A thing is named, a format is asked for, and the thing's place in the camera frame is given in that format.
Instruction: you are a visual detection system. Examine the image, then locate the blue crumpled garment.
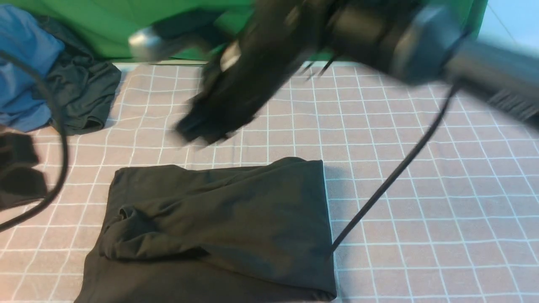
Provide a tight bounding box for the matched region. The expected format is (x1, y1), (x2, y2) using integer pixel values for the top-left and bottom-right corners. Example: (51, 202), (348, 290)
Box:
(0, 5), (65, 133)

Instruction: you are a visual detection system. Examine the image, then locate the dark gray crumpled garment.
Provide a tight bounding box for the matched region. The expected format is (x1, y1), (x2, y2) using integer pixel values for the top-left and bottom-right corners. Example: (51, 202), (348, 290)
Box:
(36, 15), (122, 136)

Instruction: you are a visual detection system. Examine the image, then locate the dark gray long-sleeve top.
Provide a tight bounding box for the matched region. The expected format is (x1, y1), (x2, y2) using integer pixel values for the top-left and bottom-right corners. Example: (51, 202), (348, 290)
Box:
(75, 157), (338, 303)

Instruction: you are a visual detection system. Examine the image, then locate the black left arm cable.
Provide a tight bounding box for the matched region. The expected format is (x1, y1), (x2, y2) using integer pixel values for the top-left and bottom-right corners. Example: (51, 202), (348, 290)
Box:
(0, 50), (69, 233)

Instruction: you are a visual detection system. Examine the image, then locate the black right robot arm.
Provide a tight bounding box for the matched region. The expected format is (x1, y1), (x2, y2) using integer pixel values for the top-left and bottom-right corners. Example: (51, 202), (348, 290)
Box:
(174, 0), (538, 144)

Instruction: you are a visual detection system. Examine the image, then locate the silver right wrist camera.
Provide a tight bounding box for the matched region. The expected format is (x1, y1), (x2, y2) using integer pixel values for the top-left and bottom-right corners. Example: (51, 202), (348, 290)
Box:
(128, 11), (224, 63)

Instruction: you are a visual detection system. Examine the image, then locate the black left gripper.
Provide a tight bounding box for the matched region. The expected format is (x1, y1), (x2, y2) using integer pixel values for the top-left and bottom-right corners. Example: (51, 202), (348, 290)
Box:
(0, 132), (48, 211)

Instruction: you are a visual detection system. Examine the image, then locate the green backdrop cloth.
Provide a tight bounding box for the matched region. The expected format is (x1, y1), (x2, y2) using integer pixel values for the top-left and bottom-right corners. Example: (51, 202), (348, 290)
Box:
(0, 0), (489, 65)

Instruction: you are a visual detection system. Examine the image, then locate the pink checkered tablecloth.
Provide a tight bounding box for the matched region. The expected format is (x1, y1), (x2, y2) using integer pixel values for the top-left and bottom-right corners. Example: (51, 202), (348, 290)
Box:
(1, 64), (539, 303)

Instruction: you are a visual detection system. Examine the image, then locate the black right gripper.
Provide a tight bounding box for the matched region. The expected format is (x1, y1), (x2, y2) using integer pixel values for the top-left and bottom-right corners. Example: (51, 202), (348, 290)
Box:
(175, 0), (333, 145)

